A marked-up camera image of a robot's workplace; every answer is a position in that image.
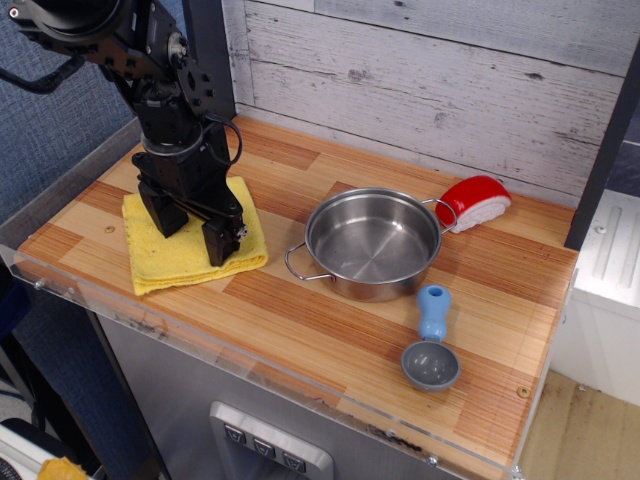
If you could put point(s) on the dark vertical post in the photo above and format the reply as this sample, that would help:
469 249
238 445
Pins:
614 135
206 33

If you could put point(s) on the silver dispenser button panel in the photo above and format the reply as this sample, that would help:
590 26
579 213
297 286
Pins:
251 448

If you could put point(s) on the stainless steel cabinet front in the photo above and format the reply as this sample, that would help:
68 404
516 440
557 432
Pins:
174 390

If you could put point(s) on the stainless steel pot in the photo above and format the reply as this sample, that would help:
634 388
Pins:
371 244

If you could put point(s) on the clear acrylic front guard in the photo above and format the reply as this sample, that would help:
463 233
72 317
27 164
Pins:
340 356

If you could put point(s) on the dark right vertical post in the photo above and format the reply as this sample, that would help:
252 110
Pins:
614 135

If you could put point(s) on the blue and grey scoop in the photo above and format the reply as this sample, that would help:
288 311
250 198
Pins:
428 364

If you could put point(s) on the dark left vertical post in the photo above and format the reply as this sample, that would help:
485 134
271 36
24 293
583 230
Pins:
206 33

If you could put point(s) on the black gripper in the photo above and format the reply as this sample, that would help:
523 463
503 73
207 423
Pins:
177 180

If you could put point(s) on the yellow cloth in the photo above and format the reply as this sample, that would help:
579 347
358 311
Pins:
157 262

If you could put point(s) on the grey left side rail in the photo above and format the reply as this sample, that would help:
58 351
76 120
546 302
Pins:
65 189

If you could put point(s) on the white appliance at right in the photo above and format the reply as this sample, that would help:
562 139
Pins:
597 343

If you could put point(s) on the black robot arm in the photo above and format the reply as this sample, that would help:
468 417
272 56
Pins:
138 47

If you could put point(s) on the yellow object bottom left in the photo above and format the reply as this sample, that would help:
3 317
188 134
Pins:
61 469

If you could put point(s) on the red and white sushi toy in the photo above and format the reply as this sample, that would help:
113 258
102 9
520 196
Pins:
471 202

